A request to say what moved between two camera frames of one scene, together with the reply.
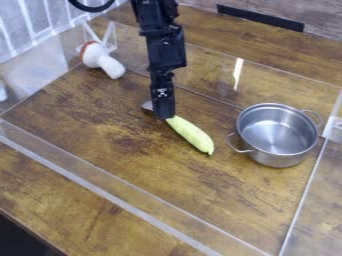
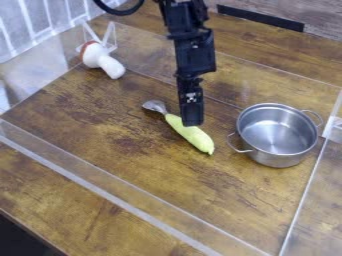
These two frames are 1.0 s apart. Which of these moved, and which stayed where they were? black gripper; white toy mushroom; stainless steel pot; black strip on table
Moved: black gripper
Stayed: stainless steel pot; white toy mushroom; black strip on table
